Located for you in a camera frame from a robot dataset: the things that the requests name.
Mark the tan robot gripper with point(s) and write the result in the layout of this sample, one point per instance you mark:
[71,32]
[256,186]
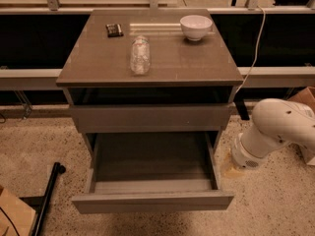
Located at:
[245,156]

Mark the grey drawer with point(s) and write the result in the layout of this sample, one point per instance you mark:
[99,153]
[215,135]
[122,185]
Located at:
[129,119]
[153,172]

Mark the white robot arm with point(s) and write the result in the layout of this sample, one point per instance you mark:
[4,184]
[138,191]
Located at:
[275,124]

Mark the grey drawer cabinet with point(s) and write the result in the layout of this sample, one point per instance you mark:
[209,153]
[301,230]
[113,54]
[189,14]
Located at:
[182,72]

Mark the grey top drawer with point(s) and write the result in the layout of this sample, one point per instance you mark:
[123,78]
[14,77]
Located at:
[129,119]

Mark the brown cardboard box right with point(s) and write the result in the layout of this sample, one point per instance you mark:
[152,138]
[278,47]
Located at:
[306,96]

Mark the brown cardboard box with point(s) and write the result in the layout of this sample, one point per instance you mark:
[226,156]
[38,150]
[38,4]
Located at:
[16,217]
[306,96]

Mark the white ceramic bowl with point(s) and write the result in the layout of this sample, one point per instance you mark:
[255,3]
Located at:
[195,27]

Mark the clear plastic water bottle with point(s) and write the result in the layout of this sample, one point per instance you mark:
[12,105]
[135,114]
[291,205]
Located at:
[140,59]

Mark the small black snack pack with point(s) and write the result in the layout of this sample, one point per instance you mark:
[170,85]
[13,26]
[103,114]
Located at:
[114,30]

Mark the black metal stand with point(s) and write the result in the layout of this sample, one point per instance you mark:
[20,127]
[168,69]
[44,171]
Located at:
[41,203]

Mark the brown cardboard box left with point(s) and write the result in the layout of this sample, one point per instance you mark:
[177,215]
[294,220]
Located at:
[16,217]

